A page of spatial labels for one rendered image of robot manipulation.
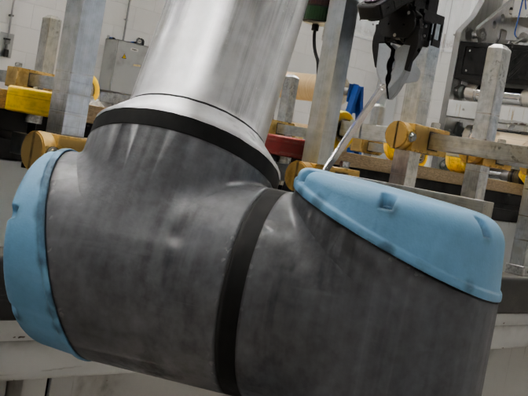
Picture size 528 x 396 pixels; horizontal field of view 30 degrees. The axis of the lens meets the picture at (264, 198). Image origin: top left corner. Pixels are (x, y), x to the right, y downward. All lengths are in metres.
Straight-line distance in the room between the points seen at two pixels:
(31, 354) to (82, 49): 0.40
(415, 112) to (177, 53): 1.10
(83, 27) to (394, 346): 0.76
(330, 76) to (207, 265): 1.00
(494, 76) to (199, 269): 1.44
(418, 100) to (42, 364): 0.84
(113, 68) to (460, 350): 9.16
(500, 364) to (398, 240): 2.19
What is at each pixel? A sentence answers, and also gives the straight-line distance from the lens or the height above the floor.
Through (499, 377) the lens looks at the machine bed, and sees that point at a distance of 2.81.
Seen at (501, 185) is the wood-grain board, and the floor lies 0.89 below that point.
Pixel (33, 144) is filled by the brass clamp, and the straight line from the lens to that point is 1.26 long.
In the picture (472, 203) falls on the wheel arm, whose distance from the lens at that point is 1.48.
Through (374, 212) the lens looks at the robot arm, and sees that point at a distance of 0.61.
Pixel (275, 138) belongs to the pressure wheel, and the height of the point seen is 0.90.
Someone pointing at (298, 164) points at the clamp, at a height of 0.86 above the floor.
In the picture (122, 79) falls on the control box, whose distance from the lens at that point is 9.79.
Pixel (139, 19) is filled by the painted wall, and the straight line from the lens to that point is 10.16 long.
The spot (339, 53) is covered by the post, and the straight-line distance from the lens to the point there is 1.62.
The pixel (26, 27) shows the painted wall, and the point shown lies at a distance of 9.47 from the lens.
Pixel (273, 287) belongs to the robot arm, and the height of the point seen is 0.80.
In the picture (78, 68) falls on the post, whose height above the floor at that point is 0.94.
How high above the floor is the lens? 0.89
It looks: 3 degrees down
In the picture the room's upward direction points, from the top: 10 degrees clockwise
